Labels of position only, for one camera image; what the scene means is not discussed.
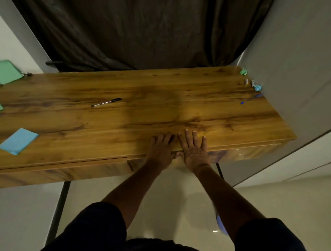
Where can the person's left hand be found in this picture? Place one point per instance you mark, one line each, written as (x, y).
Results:
(159, 155)

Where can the person's right hand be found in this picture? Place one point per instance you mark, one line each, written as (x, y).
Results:
(194, 156)

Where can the person's right little finger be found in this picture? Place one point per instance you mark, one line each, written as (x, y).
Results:
(204, 143)

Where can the person's left middle finger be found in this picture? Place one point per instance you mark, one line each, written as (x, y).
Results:
(167, 139)

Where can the person's right thumb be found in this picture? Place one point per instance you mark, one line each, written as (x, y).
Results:
(179, 155)

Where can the person's left little finger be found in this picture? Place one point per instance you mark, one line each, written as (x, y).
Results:
(152, 143)

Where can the person's right middle finger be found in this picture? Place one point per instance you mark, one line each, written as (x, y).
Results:
(188, 139)

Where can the person's right forearm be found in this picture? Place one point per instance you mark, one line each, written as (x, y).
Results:
(225, 199)

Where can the person's left forearm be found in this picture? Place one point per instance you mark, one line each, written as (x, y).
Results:
(137, 191)

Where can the black metal table leg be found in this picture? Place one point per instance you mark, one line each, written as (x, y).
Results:
(58, 209)
(219, 170)

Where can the black capped pen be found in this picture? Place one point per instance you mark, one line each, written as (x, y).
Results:
(106, 102)

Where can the blue pen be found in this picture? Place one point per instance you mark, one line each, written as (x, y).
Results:
(252, 98)

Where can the crumpled blue paper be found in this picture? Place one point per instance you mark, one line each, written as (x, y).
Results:
(257, 88)

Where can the blue rounded object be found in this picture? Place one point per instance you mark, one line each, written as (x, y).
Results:
(221, 225)

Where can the crumpled green paper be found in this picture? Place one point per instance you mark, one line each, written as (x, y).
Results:
(243, 71)

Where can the wooden desk drawer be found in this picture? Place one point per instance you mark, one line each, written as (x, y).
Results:
(64, 171)

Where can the person's dark shirt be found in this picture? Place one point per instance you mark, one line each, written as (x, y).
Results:
(98, 230)

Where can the dark brown curtain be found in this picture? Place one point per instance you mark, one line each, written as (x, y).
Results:
(144, 33)

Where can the white wardrobe panel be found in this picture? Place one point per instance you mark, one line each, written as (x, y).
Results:
(289, 77)

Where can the light blue paper sheet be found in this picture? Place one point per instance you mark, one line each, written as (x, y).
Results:
(18, 141)

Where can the large green paper sheet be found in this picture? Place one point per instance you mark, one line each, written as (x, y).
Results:
(9, 72)

